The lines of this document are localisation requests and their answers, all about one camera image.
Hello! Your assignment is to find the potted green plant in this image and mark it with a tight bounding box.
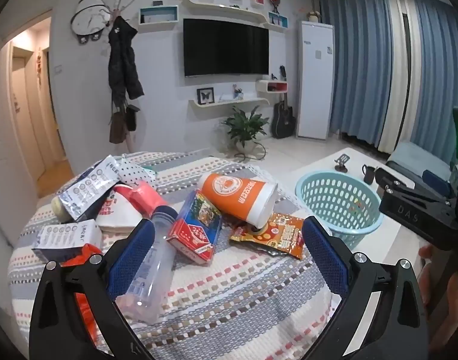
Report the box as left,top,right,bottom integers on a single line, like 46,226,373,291
219,106,270,155

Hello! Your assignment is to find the black hanging bag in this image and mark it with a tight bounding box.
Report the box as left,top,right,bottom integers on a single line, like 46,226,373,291
125,105,140,132

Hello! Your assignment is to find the long white wall shelf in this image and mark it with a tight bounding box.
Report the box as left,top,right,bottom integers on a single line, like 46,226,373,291
189,97,270,110

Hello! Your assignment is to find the orange plastic bag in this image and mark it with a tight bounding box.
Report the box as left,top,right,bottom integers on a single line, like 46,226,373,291
60,244,102,349

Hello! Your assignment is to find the black flat television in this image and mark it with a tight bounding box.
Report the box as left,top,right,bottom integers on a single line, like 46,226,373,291
183,18,270,79

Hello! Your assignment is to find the grey blue sofa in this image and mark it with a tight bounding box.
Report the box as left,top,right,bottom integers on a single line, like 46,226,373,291
386,142,458,196

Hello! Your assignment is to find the black coat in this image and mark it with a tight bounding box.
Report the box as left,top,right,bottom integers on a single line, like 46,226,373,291
108,16,144,103

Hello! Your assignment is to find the orange snack packet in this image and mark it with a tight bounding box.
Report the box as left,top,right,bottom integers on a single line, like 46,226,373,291
229,212,305,260

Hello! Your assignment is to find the panda wall clock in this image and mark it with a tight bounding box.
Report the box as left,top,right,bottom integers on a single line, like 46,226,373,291
72,0,111,46

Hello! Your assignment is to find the clear plastic bottle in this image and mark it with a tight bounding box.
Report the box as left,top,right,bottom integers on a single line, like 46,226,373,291
114,206,179,325

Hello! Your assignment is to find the blue curtain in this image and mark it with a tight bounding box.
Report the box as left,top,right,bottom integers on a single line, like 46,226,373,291
312,0,392,147
411,2,458,166

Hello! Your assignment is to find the striped woven mat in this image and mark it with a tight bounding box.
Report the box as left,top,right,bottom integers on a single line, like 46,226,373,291
7,152,334,360

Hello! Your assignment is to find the white paper bag red print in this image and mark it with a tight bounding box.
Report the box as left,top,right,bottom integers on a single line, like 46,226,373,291
96,185,145,238

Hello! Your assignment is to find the small blue box shelf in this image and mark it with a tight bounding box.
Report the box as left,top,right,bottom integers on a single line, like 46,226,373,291
268,12,288,31

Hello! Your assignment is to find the white wavy wall shelf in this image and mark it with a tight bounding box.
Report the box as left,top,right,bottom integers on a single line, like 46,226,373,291
187,0,269,26

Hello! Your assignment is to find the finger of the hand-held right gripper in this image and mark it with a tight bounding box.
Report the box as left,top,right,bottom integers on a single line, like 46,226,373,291
423,170,451,196
374,166,451,205

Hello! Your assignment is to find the light blue plastic basket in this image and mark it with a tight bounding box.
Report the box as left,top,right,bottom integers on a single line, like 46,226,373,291
295,171,384,250

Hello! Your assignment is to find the person's right hand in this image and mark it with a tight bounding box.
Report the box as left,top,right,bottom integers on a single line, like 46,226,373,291
418,245,458,307

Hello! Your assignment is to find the polka dot bag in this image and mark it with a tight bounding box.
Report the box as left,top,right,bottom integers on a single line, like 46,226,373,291
114,154,158,188

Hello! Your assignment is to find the brown hanging bag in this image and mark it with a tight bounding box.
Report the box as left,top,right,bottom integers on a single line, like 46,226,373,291
109,107,127,144

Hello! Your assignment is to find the black acoustic guitar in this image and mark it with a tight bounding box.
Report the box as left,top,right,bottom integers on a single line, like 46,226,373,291
271,92,297,139

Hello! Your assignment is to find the cream hallway door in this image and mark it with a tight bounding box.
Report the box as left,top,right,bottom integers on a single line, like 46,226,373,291
10,44,46,173

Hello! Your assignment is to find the white red oval shelf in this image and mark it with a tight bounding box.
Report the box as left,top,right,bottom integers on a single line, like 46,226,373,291
256,79,288,94

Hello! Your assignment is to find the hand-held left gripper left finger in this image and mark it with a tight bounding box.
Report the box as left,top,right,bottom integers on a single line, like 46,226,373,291
28,217,156,360

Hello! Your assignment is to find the white standing air conditioner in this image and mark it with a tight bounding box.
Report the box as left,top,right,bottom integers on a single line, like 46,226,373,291
297,20,335,139

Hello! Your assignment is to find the small blue white carton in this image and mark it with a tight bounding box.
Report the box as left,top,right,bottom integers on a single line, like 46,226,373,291
31,222,102,263

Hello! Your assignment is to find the red and blue box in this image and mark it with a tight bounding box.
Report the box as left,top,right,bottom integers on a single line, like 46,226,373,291
166,189,223,267

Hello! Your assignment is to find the pink plastic packet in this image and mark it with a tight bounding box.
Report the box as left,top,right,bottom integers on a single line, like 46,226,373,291
129,181,169,219

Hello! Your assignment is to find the cream curtain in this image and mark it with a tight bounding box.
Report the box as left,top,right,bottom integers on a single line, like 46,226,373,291
377,0,421,154

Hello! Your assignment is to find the coat rack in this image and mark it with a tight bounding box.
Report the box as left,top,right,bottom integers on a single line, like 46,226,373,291
101,0,143,154

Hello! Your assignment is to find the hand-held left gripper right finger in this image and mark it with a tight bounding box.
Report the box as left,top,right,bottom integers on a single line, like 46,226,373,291
302,215,428,360

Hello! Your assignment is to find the blue white box shelf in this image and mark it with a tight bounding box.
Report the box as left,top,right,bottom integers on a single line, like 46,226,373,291
139,5,179,28

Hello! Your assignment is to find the white room door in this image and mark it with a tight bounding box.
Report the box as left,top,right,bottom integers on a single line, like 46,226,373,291
0,41,38,256

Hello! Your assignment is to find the floor cable by plant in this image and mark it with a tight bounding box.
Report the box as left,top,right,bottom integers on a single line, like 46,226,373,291
234,143,268,163

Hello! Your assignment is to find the orange paper cup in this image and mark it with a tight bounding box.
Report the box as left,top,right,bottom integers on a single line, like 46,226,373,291
197,172,278,233

